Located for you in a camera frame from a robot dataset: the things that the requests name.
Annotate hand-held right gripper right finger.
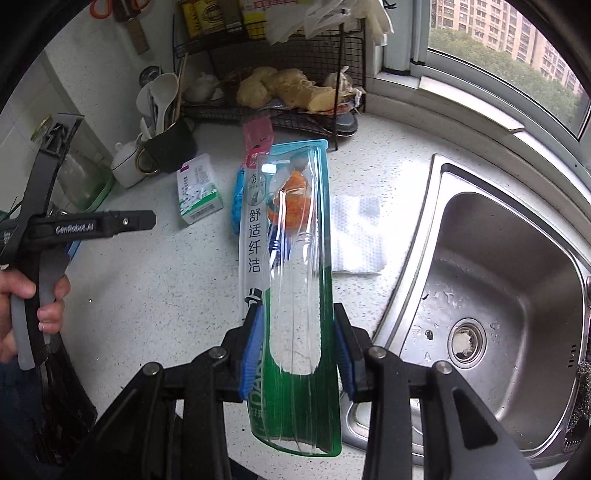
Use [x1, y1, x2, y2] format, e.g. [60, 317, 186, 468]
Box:
[332, 302, 539, 480]

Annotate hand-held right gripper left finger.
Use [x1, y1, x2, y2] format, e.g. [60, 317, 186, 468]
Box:
[60, 302, 266, 480]

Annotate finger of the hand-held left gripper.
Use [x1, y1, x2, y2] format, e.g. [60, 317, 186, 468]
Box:
[107, 210, 157, 237]

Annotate green toothbrush package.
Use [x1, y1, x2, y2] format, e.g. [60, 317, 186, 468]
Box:
[238, 138, 343, 457]

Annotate green white carton box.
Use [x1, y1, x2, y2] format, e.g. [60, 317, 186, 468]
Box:
[175, 154, 225, 225]

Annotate white paper towel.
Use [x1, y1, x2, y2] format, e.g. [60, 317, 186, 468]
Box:
[330, 194, 387, 276]

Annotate orange plastic packet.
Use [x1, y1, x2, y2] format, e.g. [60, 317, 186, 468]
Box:
[272, 168, 311, 232]

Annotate person's left hand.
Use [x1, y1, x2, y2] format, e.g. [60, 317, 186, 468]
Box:
[0, 268, 72, 365]

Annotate glass jar with green base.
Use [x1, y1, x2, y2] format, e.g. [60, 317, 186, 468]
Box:
[55, 152, 115, 213]

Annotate white ceramic teapot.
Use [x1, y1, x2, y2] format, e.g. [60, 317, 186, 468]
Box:
[111, 134, 148, 188]

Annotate black utensil holder cup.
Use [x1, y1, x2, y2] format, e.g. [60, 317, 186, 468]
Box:
[137, 117, 198, 175]

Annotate blue packet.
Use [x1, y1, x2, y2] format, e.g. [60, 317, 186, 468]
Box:
[230, 167, 247, 236]

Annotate white plastic spatula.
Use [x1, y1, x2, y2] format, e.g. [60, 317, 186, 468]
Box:
[136, 83, 158, 139]

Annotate sink drain strainer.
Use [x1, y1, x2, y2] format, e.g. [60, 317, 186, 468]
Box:
[447, 318, 488, 368]

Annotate white plastic spoon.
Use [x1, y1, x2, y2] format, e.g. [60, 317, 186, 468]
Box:
[152, 72, 180, 137]

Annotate wooden chopsticks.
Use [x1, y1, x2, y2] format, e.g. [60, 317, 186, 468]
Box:
[172, 53, 190, 125]

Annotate garlic bulb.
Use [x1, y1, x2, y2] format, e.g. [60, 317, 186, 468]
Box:
[323, 71, 354, 90]
[184, 73, 225, 103]

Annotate ginger root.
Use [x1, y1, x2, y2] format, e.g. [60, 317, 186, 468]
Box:
[236, 66, 278, 108]
[265, 68, 340, 113]

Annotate stainless steel sink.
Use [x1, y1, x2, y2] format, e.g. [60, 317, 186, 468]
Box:
[342, 154, 591, 467]

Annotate black bowl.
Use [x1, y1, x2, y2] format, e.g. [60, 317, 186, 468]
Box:
[332, 111, 358, 137]

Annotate yellow seasoning box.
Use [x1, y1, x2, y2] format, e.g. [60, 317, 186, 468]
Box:
[238, 0, 271, 38]

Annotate steel wool scrubber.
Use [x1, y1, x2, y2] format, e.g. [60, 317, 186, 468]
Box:
[573, 360, 591, 430]

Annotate white plastic bags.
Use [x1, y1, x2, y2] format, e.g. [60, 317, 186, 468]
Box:
[265, 0, 395, 47]

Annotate window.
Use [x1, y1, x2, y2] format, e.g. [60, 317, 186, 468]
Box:
[427, 0, 591, 139]

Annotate wooden handled tool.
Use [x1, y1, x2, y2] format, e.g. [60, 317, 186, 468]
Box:
[122, 14, 151, 56]

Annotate black wire rack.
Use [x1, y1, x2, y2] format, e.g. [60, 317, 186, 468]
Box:
[173, 18, 370, 151]

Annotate orange handled scissors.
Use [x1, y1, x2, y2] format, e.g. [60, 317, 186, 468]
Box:
[89, 0, 153, 19]

